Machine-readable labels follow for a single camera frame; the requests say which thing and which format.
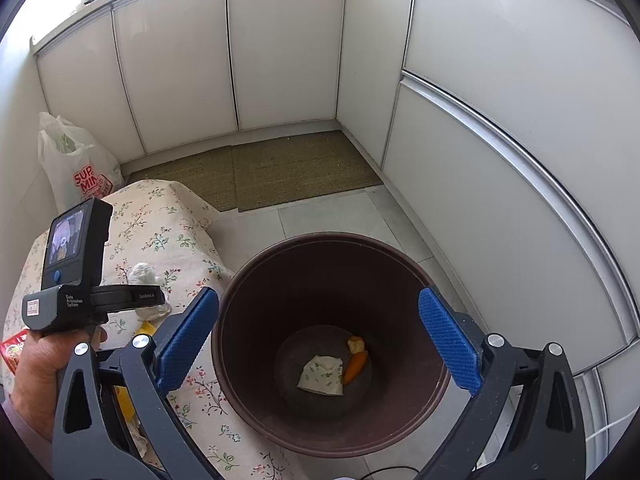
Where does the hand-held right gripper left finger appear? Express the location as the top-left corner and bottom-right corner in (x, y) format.
(52, 287), (221, 480)

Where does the woven straw mat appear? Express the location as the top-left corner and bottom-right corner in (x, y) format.
(125, 146), (238, 212)
(232, 130), (383, 212)

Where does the floral tablecloth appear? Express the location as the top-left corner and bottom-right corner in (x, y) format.
(2, 179), (301, 480)

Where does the black cable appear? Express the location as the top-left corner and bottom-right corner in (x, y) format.
(350, 467), (421, 480)

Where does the white cable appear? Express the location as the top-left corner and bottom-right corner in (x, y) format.
(585, 417), (623, 443)

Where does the person's left hand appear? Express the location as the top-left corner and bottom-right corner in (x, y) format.
(10, 327), (108, 431)

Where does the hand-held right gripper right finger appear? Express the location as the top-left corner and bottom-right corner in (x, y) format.
(419, 287), (587, 480)

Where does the brown plastic bin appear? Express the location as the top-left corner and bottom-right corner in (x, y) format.
(211, 232), (453, 458)

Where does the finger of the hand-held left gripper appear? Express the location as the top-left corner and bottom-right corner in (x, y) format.
(92, 285), (166, 318)

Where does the row of white cabinet doors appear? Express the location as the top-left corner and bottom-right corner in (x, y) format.
(32, 0), (640, 461)

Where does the silver white wrapper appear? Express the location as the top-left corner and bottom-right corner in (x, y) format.
(127, 417), (150, 461)

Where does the red printed packet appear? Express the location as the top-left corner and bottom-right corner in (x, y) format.
(0, 329), (29, 376)

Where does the crumpled white tissue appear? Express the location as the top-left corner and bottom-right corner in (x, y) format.
(125, 262), (172, 322)

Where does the orange carrot piece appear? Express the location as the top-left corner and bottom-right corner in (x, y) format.
(342, 351), (369, 386)

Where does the white plastic shopping bag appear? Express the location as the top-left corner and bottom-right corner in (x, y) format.
(38, 111), (125, 210)

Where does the floral paper napkin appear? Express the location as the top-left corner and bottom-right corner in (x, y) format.
(297, 355), (346, 397)

